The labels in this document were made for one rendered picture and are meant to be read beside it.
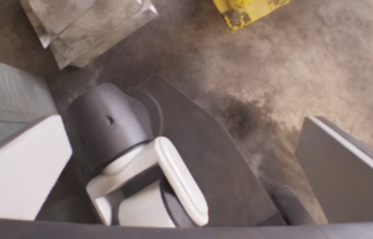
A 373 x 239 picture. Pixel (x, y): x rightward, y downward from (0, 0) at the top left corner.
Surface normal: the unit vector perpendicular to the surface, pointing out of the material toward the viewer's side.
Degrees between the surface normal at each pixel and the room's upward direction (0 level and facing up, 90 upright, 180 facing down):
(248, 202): 0
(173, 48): 0
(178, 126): 0
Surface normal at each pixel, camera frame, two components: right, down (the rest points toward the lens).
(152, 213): -0.36, -0.39
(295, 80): -0.18, -0.07
